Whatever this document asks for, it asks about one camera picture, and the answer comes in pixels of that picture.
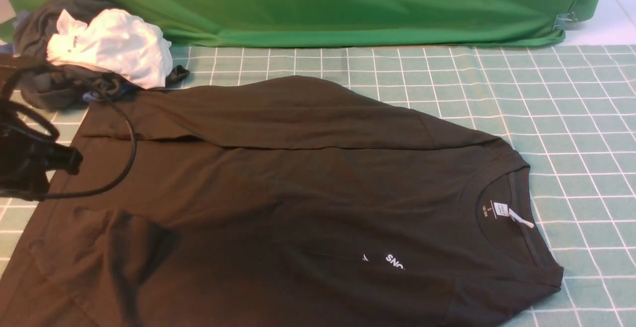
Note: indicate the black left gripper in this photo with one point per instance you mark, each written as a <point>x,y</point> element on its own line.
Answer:
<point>26,155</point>

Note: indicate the dark gray long-sleeve top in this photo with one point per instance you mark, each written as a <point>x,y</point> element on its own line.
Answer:
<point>292,202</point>

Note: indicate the dark gray crumpled garment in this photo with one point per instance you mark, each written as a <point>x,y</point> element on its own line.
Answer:
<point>58,87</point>

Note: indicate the white crumpled garment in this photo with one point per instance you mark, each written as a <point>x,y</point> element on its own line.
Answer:
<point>113,42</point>

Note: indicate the green backdrop cloth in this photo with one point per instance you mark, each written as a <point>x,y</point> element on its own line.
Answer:
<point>353,23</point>

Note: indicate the teal grid table mat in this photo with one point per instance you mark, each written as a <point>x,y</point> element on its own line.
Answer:
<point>568,111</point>

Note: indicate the metal binder clip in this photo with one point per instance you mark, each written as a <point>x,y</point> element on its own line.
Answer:
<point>565,22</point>

